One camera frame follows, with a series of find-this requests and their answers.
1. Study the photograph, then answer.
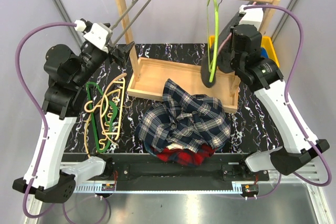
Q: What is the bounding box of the cream wavy hanger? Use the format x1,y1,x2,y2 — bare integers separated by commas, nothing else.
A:
84,85,124,156

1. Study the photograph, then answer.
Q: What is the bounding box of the wooden hanger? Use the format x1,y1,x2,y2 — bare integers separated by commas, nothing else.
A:
84,73,127,147

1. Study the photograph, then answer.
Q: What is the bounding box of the grey dotted skirt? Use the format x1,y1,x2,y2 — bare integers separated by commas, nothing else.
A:
201,11,244,88

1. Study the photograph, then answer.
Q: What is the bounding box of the navy plaid skirt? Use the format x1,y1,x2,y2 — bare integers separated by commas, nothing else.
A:
135,79,231,152

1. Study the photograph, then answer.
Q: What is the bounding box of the red plaid skirt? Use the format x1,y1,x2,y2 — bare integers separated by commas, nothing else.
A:
148,144,216,167

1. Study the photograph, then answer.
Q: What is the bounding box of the pink hanger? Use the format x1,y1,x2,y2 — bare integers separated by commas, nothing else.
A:
216,0,270,53

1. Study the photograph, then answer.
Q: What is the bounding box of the floral pastel skirt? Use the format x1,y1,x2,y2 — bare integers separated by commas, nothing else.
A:
166,143,181,150

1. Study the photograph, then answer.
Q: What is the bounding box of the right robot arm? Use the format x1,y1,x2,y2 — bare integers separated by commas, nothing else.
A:
230,24,330,180

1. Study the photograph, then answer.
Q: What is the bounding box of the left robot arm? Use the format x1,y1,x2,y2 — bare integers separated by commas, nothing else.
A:
13,41,134,204

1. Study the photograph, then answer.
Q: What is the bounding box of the lime green hanger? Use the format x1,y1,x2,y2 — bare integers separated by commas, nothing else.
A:
206,0,219,84

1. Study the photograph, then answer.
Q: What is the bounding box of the wooden clothes rack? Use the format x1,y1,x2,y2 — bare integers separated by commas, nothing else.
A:
115,0,281,113

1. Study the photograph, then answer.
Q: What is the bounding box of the blue cloth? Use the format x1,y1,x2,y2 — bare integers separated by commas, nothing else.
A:
261,47,268,58

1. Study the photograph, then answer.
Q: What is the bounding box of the yellow plastic bin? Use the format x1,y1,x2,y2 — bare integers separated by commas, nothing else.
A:
202,35,280,68

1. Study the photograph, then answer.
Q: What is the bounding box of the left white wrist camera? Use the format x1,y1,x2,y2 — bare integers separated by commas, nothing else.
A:
75,19,112,53

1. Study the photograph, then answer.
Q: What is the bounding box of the grey wire hanger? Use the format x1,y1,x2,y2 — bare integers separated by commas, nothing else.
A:
107,0,158,48

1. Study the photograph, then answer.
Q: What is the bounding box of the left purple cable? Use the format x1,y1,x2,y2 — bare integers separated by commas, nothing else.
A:
15,22,78,218

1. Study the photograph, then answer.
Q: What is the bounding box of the purple cable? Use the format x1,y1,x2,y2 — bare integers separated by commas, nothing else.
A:
243,5,333,186
15,22,78,218

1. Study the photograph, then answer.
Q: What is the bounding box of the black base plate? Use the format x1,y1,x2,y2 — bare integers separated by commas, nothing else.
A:
109,154,269,194

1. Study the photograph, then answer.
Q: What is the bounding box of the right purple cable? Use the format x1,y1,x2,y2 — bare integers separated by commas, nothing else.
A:
243,5,333,186

